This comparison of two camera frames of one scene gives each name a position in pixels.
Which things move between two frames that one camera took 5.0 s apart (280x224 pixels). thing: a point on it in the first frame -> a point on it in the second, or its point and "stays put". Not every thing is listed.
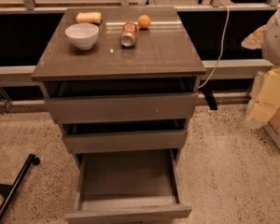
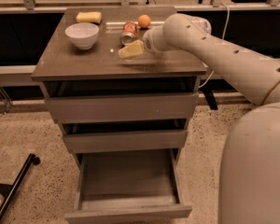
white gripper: (277, 37) -> (148, 42)
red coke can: (128, 36) stays put
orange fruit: (144, 21) stays put
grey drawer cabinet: (122, 81) stays put
